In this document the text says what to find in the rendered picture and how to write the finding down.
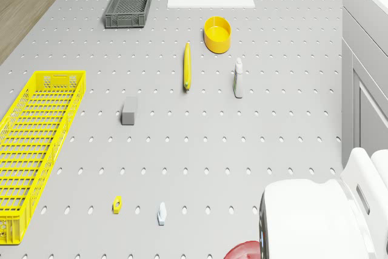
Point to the bolt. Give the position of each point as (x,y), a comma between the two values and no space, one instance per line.
(162,215)

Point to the yellow basket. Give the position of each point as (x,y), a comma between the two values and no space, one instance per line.
(18,231)

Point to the grey cube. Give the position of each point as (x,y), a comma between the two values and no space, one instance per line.
(128,116)

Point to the small white bottle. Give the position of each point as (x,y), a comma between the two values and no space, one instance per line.
(238,83)

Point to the yellow bowl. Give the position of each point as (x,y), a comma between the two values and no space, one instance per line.
(216,43)

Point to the small yellow nut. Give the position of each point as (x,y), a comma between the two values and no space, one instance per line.
(116,207)

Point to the white cabinet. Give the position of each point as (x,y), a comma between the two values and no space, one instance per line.
(366,59)

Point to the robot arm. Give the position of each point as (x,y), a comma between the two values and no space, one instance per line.
(306,219)

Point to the dark grey basket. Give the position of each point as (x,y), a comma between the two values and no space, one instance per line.
(124,21)

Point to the red plate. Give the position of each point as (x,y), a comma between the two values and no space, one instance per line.
(242,251)

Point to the banana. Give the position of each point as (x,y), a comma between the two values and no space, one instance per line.
(187,68)

